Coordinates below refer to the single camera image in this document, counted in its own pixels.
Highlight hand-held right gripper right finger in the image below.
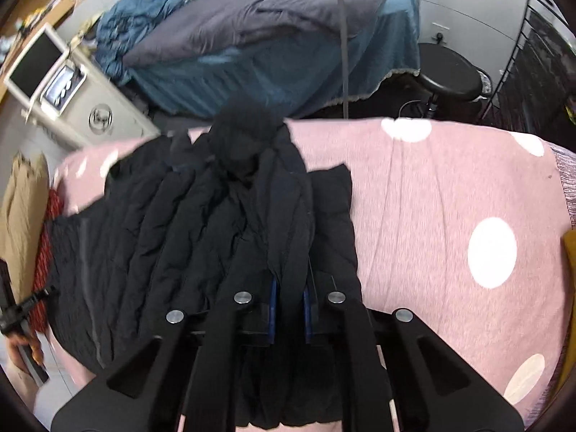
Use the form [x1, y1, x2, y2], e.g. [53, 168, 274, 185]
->
[302, 278, 526, 432]

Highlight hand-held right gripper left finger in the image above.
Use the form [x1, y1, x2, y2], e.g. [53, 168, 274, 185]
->
[50, 278, 282, 432]

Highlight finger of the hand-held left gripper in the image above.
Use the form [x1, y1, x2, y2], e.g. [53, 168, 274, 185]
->
[0, 258, 60, 336]

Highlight black quilted jacket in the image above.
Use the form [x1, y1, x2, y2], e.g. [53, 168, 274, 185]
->
[45, 101, 393, 430]

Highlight person's left hand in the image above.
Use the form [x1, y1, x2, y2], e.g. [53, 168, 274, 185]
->
[5, 333, 46, 397]

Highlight red floral cloth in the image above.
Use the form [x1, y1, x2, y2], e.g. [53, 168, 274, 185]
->
[31, 189, 62, 334]

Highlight tan folded jacket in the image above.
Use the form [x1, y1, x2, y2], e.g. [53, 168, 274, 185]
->
[0, 152, 51, 302]

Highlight pink polka dot blanket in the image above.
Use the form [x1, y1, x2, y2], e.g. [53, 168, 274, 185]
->
[51, 117, 576, 432]

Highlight white machine cabinet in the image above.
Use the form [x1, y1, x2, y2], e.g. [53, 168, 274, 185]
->
[26, 47, 161, 151]

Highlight yellow cloth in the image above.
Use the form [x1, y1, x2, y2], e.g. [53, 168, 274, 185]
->
[561, 229, 576, 289]

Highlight white framed monitor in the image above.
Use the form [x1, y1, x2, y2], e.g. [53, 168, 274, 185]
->
[4, 23, 69, 102]

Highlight bed with blue skirt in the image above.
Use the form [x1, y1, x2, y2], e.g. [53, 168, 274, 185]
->
[130, 0, 422, 120]

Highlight blue crumpled cloth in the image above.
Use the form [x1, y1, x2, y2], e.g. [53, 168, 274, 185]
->
[96, 0, 190, 87]

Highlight black round stool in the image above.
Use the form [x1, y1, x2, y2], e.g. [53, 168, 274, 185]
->
[416, 42, 483, 120]

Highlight wooden shelf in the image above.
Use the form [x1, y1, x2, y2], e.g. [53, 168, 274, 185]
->
[0, 0, 76, 51]

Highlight white pole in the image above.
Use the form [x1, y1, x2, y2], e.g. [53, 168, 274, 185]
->
[332, 0, 352, 120]

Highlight grey duvet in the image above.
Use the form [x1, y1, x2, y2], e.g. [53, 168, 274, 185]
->
[123, 0, 411, 67]

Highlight black cable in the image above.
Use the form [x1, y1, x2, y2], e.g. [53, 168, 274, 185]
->
[398, 98, 433, 121]

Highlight black wire rack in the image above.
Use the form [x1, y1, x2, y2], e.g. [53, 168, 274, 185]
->
[476, 0, 576, 145]

